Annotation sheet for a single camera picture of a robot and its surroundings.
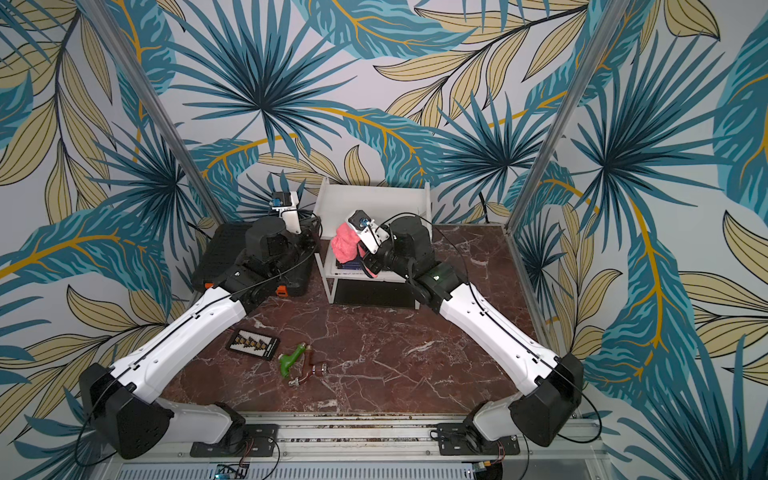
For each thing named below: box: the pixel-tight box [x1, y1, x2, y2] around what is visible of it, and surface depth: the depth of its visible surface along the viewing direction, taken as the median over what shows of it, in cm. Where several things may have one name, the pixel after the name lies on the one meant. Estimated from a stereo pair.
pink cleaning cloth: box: [332, 222, 378, 278], surface depth 70 cm
